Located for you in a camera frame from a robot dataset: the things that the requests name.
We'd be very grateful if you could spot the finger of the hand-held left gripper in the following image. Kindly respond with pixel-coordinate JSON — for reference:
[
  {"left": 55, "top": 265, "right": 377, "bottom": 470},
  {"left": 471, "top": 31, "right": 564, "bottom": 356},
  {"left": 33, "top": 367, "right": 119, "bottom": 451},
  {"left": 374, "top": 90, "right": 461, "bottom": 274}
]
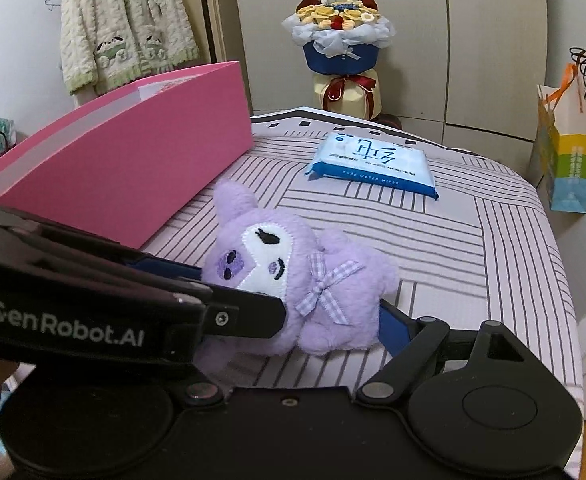
[
  {"left": 38, "top": 225, "right": 215, "bottom": 295},
  {"left": 165, "top": 284, "right": 288, "bottom": 362}
]

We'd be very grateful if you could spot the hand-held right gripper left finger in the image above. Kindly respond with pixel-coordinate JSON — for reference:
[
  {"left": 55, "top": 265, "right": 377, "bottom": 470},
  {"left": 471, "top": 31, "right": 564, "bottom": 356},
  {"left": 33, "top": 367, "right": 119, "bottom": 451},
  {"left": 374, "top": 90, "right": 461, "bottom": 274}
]
[{"left": 183, "top": 367, "right": 231, "bottom": 407}]

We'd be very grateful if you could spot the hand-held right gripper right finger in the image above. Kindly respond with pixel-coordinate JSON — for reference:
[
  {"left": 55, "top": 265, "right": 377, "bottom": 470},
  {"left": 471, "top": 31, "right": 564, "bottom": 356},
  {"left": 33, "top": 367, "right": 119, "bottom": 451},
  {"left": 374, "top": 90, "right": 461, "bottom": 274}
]
[{"left": 355, "top": 300, "right": 526, "bottom": 404}]

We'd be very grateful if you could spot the purple plush toy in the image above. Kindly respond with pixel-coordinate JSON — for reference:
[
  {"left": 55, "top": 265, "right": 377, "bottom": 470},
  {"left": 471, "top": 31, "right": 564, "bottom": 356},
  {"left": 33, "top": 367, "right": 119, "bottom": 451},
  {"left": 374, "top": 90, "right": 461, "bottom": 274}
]
[{"left": 193, "top": 178, "right": 400, "bottom": 376}]

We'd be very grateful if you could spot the pink cardboard box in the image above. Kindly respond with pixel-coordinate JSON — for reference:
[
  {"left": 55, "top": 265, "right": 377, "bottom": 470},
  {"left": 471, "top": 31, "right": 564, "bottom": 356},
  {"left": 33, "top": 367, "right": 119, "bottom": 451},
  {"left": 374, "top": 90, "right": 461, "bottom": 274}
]
[{"left": 0, "top": 60, "right": 254, "bottom": 251}]

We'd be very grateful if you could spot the striped bed sheet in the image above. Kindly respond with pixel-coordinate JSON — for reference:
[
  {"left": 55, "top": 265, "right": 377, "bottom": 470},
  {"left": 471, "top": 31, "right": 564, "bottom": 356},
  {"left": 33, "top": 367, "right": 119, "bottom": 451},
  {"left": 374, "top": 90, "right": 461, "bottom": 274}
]
[{"left": 138, "top": 106, "right": 585, "bottom": 411}]

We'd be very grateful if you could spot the blue white wet wipes packet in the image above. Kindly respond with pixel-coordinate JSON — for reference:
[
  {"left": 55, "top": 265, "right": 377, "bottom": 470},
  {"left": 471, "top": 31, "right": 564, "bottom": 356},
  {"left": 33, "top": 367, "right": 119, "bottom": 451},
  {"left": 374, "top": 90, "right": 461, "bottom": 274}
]
[{"left": 305, "top": 132, "right": 440, "bottom": 202}]

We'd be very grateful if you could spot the colourful paper gift bag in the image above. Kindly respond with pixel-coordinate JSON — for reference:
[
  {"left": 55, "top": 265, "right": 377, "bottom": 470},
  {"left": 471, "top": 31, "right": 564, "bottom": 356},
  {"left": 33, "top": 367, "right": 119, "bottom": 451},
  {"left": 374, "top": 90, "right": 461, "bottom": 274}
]
[{"left": 536, "top": 62, "right": 586, "bottom": 214}]

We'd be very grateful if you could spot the cream knitted cardigan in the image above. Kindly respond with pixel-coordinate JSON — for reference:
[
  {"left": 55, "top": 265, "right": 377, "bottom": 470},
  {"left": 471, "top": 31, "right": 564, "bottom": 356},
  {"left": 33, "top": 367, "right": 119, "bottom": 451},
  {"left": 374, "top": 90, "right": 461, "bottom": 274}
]
[{"left": 60, "top": 0, "right": 200, "bottom": 96}]

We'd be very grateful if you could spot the flower bouquet with blue wrap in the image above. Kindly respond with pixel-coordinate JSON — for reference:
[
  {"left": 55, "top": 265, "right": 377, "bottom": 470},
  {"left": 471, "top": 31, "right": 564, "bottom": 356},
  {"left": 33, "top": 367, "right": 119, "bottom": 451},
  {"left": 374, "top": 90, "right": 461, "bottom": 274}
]
[{"left": 281, "top": 0, "right": 397, "bottom": 121}]

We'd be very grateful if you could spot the beige wardrobe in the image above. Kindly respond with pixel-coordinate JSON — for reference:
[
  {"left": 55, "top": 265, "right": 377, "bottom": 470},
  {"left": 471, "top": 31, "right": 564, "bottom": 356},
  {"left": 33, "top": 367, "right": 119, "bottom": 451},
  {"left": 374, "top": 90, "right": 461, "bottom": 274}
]
[{"left": 230, "top": 0, "right": 556, "bottom": 149}]

